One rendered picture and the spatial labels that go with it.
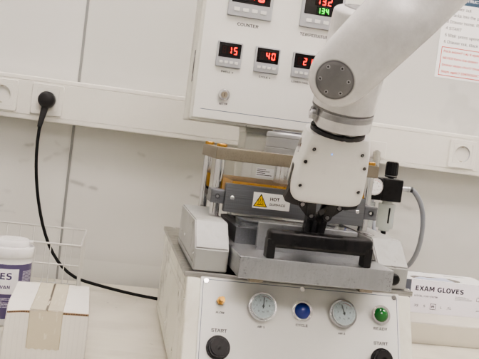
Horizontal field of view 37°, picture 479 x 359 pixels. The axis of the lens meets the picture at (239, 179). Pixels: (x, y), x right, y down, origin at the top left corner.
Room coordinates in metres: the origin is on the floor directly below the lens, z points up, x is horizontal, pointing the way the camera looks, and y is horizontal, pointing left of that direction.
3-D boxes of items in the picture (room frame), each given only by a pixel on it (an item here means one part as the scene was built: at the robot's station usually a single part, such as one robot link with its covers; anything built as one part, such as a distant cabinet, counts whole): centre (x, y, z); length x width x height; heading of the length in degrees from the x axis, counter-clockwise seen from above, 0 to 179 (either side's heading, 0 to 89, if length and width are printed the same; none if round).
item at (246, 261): (1.12, -0.10, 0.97); 0.30 x 0.22 x 0.08; 10
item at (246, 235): (1.16, -0.09, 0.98); 0.20 x 0.17 x 0.03; 100
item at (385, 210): (1.40, -0.27, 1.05); 0.15 x 0.05 x 0.15; 100
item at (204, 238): (1.14, 0.05, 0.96); 0.25 x 0.05 x 0.07; 10
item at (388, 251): (1.18, -0.23, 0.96); 0.26 x 0.05 x 0.07; 10
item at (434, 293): (1.64, -0.48, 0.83); 0.23 x 0.12 x 0.07; 99
